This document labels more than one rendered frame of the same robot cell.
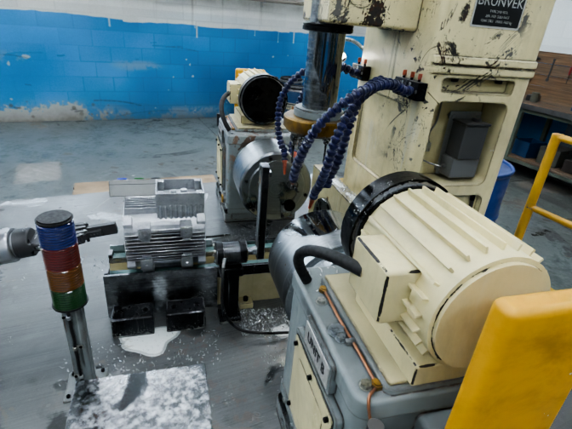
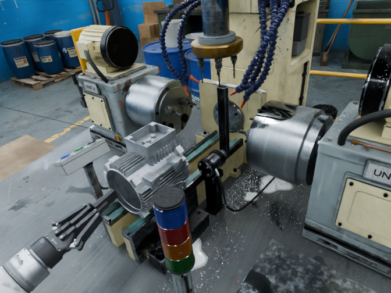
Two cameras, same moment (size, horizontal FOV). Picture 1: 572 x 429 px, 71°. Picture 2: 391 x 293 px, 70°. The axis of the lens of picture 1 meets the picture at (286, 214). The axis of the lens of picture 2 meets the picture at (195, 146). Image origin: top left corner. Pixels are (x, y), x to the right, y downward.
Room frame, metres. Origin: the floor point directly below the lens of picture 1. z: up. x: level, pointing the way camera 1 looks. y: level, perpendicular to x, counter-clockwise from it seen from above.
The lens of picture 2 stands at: (0.26, 0.54, 1.56)
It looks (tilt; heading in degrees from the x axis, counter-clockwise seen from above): 33 degrees down; 330
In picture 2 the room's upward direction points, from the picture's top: 6 degrees counter-clockwise
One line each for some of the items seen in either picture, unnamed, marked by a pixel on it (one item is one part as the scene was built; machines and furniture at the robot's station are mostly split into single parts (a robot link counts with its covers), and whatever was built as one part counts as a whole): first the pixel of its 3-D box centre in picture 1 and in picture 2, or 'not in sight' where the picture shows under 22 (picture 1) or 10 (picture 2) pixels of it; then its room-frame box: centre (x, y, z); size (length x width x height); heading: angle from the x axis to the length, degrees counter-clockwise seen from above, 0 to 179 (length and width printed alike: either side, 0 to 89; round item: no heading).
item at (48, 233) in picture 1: (56, 231); (170, 208); (0.61, 0.40, 1.19); 0.06 x 0.06 x 0.04
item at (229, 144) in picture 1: (254, 164); (122, 103); (1.63, 0.15, 0.99); 0.35 x 0.31 x 0.37; 17
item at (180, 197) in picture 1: (180, 197); (152, 143); (0.97, 0.28, 1.11); 0.12 x 0.11 x 0.07; 108
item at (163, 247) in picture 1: (166, 230); (148, 174); (0.95, 0.32, 1.02); 0.20 x 0.19 x 0.19; 108
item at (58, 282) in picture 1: (65, 273); (176, 240); (0.61, 0.40, 1.10); 0.06 x 0.06 x 0.04
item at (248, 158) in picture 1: (266, 173); (152, 103); (1.40, 0.08, 1.04); 0.37 x 0.25 x 0.25; 17
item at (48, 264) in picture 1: (60, 253); (173, 225); (0.61, 0.40, 1.14); 0.06 x 0.06 x 0.04
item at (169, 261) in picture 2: (68, 293); (178, 254); (0.61, 0.40, 1.05); 0.06 x 0.06 x 0.04
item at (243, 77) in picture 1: (246, 122); (104, 72); (1.66, 0.20, 1.16); 0.33 x 0.26 x 0.42; 17
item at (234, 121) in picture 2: (322, 221); (227, 117); (1.09, -0.11, 1.02); 0.15 x 0.02 x 0.15; 17
